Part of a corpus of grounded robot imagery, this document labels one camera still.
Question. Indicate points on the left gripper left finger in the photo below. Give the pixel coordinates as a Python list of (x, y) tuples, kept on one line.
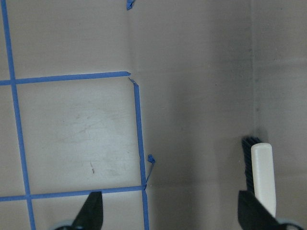
[(91, 216)]

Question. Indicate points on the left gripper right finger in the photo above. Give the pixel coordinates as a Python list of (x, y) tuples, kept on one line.
[(252, 215)]

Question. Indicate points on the beige hand brush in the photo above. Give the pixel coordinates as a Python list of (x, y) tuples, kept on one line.
[(259, 171)]

